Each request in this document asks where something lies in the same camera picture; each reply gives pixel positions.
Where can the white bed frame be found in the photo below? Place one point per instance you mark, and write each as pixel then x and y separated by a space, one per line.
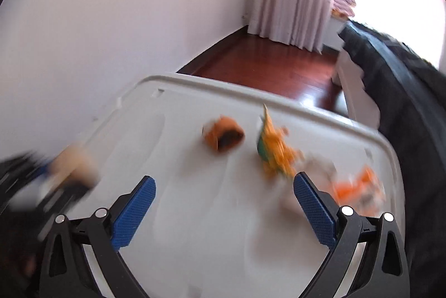
pixel 360 107

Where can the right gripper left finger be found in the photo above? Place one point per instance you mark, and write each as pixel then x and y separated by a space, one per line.
pixel 65 270

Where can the small brown cardboard box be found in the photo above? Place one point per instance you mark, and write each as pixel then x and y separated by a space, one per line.
pixel 73 164

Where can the orange paper cup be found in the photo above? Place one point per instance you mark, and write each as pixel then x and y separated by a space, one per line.
pixel 222 134

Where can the orange white plastic wrapper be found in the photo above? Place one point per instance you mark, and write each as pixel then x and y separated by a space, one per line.
pixel 363 192

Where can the orange green dinosaur toy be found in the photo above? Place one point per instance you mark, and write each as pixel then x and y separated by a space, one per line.
pixel 277 157

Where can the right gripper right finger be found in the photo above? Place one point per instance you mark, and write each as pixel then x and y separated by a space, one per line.
pixel 383 269

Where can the folded pink quilt stack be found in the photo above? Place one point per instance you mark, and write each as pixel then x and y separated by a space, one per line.
pixel 343 8

